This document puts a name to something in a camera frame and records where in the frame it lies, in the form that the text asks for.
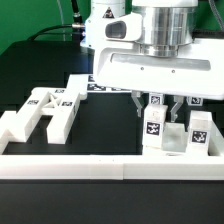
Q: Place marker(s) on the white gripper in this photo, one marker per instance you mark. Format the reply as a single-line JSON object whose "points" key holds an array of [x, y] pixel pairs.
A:
{"points": [[160, 51]]}

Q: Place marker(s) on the white chair seat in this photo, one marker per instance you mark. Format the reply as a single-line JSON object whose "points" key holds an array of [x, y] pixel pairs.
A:
{"points": [[174, 143]]}

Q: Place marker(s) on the white chair back frame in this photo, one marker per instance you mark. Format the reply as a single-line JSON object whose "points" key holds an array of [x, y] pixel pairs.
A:
{"points": [[60, 104]]}

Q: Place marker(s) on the white tagged cube near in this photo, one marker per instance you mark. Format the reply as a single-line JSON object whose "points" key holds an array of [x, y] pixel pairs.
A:
{"points": [[157, 99]]}

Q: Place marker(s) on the white tagged cube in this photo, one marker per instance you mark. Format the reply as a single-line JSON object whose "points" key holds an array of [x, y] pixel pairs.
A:
{"points": [[157, 99], [194, 101]]}

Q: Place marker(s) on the white tagged cube far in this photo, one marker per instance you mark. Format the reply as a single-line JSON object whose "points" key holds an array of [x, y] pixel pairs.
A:
{"points": [[194, 101]]}

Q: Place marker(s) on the white U-shaped fence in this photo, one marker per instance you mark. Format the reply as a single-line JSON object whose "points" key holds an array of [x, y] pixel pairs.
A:
{"points": [[104, 167]]}

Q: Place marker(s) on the white marker base plate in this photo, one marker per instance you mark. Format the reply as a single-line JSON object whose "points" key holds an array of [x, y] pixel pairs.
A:
{"points": [[85, 83]]}

